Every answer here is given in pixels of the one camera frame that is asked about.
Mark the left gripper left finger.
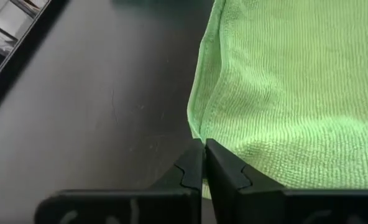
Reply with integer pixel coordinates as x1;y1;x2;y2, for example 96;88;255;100
34;138;205;224

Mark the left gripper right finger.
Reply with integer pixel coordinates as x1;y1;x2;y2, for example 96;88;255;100
205;138;368;224

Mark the green microfiber towel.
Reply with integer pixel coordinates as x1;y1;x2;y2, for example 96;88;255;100
186;0;368;200

